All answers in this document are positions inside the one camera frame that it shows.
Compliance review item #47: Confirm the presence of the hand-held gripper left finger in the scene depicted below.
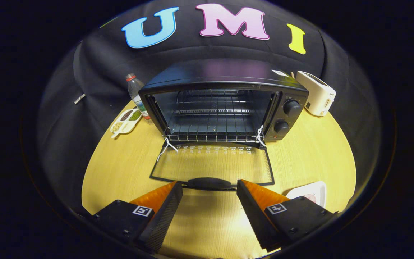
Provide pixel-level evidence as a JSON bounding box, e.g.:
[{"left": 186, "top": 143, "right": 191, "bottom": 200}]
[{"left": 92, "top": 181, "right": 183, "bottom": 254}]

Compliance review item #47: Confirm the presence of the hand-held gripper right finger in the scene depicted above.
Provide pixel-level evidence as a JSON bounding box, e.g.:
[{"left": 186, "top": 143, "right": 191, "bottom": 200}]
[{"left": 236, "top": 179, "right": 337, "bottom": 252}]

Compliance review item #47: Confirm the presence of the white square plate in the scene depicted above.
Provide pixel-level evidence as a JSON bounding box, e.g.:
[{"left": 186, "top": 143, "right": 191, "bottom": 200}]
[{"left": 286, "top": 181, "right": 327, "bottom": 208}]

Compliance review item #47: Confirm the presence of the glass toaster oven door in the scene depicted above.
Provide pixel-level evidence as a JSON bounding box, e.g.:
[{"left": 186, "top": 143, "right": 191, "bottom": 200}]
[{"left": 149, "top": 140, "right": 276, "bottom": 191}]

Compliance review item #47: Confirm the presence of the black toaster oven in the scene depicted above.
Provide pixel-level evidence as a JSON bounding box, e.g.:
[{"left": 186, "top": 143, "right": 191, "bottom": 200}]
[{"left": 139, "top": 59, "right": 310, "bottom": 191}]

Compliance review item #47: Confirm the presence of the white toaster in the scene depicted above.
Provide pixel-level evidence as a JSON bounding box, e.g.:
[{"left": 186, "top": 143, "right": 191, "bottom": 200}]
[{"left": 295, "top": 71, "right": 337, "bottom": 117}]

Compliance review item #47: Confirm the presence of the white divided snack tray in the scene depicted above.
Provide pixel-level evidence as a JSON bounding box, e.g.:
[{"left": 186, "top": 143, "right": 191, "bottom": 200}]
[{"left": 110, "top": 109, "right": 143, "bottom": 139}]

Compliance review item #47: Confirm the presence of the clear plastic water bottle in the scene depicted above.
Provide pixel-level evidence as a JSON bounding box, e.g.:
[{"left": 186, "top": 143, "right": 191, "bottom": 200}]
[{"left": 126, "top": 73, "right": 153, "bottom": 124}]

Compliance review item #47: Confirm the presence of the wire oven rack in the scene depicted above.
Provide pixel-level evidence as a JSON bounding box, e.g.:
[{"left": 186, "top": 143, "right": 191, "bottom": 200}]
[{"left": 166, "top": 90, "right": 265, "bottom": 142}]

